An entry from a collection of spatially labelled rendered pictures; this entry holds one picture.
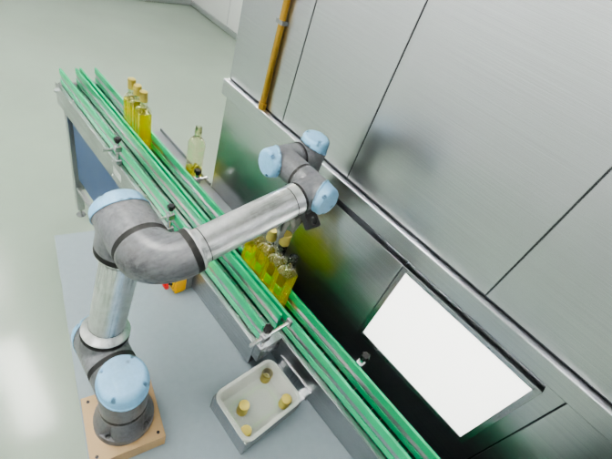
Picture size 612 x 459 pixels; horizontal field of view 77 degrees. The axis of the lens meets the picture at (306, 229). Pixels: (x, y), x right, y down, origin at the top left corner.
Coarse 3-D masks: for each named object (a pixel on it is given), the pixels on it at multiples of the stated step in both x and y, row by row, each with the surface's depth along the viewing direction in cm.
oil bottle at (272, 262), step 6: (270, 258) 127; (276, 258) 126; (282, 258) 127; (270, 264) 127; (276, 264) 126; (264, 270) 131; (270, 270) 129; (276, 270) 127; (264, 276) 132; (270, 276) 130; (264, 282) 134; (270, 282) 131
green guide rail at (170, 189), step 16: (80, 80) 199; (96, 96) 188; (112, 112) 180; (128, 144) 176; (144, 160) 170; (160, 176) 161; (176, 192) 155; (192, 208) 150; (192, 224) 153; (224, 256) 142; (240, 272) 136; (256, 288) 131; (256, 304) 135; (272, 304) 128; (272, 320) 130
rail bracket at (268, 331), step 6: (288, 318) 125; (270, 324) 117; (282, 324) 124; (288, 324) 125; (264, 330) 116; (270, 330) 115; (276, 330) 121; (264, 336) 118; (252, 342) 116; (258, 342) 117; (264, 342) 120; (258, 348) 122; (264, 348) 122
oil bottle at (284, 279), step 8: (280, 272) 124; (288, 272) 123; (296, 272) 125; (272, 280) 129; (280, 280) 126; (288, 280) 124; (272, 288) 130; (280, 288) 127; (288, 288) 128; (280, 296) 129; (288, 296) 134
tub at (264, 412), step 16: (256, 368) 123; (272, 368) 126; (240, 384) 121; (256, 384) 126; (272, 384) 128; (288, 384) 122; (224, 400) 119; (240, 400) 121; (256, 400) 123; (272, 400) 124; (240, 416) 118; (256, 416) 119; (272, 416) 121; (240, 432) 108; (256, 432) 116
